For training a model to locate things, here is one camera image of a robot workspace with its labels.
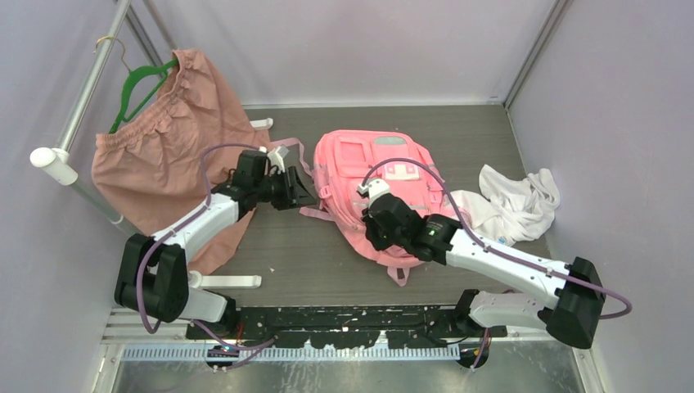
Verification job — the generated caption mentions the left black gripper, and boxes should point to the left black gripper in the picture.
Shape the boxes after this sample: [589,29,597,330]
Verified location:
[254,166,315,210]

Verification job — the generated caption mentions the pink student backpack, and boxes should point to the pink student backpack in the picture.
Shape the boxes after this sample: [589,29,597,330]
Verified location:
[300,129,469,287]

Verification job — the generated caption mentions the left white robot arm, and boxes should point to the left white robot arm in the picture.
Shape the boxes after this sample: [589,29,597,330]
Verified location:
[115,145,316,338]

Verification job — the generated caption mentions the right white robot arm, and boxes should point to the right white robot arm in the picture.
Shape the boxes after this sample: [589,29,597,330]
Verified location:
[362,193,606,349]

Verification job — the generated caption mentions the white crumpled cloth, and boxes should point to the white crumpled cloth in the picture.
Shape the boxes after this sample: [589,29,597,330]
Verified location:
[452,165,561,246]

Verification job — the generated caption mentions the pink shorts on hanger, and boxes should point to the pink shorts on hanger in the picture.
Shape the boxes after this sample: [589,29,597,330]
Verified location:
[91,48,273,277]

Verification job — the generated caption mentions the green clothes hanger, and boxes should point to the green clothes hanger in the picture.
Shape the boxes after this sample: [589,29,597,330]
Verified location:
[108,58,180,135]

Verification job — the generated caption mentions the white clothes rack stand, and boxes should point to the white clothes rack stand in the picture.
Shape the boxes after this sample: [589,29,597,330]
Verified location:
[29,0,274,296]

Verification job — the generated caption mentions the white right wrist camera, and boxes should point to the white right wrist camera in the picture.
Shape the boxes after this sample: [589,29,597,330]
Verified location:
[357,178,390,204]

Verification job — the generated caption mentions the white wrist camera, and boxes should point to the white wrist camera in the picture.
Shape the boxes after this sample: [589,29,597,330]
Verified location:
[357,178,390,204]
[267,145,289,174]

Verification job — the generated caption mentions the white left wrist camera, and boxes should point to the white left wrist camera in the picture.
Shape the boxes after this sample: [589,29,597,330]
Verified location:
[267,145,289,174]

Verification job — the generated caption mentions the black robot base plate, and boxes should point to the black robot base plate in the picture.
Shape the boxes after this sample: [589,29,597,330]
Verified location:
[206,305,482,350]

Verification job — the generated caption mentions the white slotted cable duct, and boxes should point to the white slotted cable duct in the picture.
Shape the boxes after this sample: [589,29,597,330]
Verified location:
[121,343,460,363]

